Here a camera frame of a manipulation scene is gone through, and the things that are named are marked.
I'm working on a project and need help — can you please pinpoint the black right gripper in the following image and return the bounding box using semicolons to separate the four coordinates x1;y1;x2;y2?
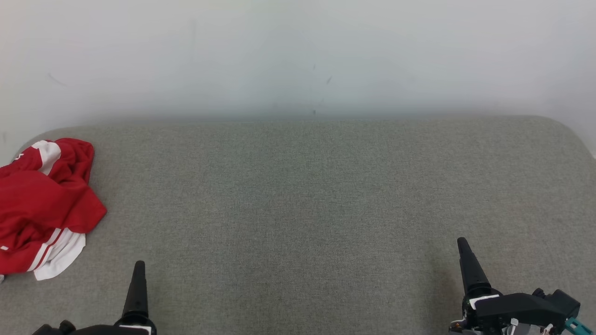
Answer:
449;237;566;335

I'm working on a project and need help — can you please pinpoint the teal cable connector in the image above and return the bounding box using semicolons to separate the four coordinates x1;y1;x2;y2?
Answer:
565;316;593;335

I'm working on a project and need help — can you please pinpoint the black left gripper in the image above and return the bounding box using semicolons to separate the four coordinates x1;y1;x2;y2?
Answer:
70;261;157;335

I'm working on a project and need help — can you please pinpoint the grey fabric sofa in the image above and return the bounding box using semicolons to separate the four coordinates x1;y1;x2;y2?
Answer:
0;115;596;335

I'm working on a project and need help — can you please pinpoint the red and white basketball jersey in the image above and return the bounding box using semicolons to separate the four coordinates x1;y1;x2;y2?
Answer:
0;163;108;282

